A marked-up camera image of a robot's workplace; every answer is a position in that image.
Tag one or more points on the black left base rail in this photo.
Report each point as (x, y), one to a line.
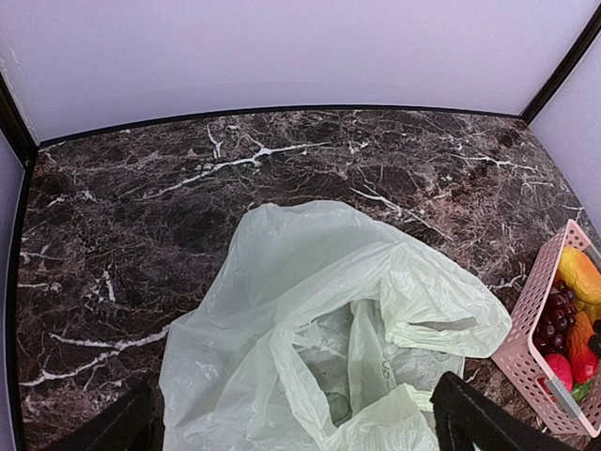
(14, 187)

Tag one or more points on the dark purple grape bunch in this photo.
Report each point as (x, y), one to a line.
(550, 333)

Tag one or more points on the light green plastic bag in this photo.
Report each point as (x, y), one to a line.
(324, 330)

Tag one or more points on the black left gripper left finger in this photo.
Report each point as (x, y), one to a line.
(133, 422)

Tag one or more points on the yellow orange mango fruit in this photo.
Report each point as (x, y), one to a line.
(579, 273)

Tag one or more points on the black rear right frame post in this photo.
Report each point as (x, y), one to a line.
(569, 62)

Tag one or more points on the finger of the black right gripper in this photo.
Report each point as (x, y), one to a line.
(594, 342)

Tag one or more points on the red orange peach fruit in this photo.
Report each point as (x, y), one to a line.
(582, 359)

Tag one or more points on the black frame post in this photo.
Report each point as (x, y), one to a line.
(569, 62)
(14, 129)

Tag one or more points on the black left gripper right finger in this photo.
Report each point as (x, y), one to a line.
(467, 420)

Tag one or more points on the black rear left frame post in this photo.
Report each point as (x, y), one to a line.
(14, 129)

